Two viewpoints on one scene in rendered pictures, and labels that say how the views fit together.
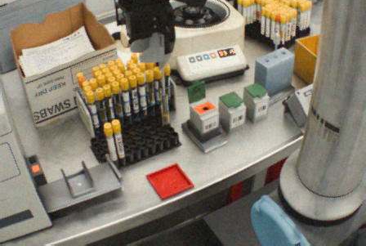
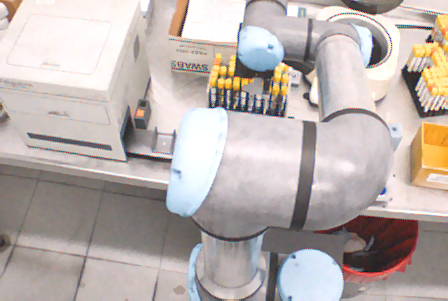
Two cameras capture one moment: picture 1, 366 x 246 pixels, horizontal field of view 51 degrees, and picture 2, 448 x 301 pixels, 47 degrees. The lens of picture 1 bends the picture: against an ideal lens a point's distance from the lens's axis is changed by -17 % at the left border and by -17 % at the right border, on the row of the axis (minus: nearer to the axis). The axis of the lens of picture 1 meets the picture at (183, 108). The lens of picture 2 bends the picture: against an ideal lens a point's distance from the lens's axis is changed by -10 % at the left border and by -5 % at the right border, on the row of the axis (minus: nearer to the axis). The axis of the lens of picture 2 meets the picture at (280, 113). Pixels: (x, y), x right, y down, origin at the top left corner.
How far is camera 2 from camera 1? 60 cm
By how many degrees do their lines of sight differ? 23
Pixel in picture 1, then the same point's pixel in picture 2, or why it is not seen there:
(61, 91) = (201, 57)
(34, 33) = not seen: outside the picture
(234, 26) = (376, 78)
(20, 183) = (107, 129)
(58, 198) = (141, 145)
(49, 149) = (168, 97)
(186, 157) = not seen: hidden behind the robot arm
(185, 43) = not seen: hidden behind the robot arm
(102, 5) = not seen: outside the picture
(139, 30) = (242, 71)
